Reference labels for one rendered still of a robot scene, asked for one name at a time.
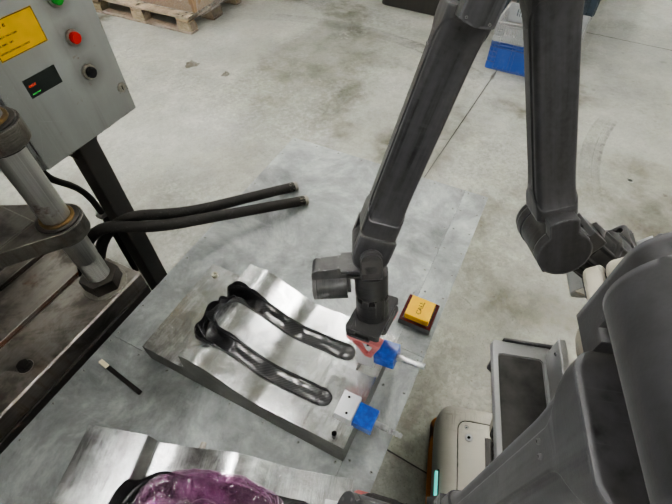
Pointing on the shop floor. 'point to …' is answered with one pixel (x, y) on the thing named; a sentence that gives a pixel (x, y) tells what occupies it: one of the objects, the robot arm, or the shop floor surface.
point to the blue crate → (506, 58)
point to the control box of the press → (71, 103)
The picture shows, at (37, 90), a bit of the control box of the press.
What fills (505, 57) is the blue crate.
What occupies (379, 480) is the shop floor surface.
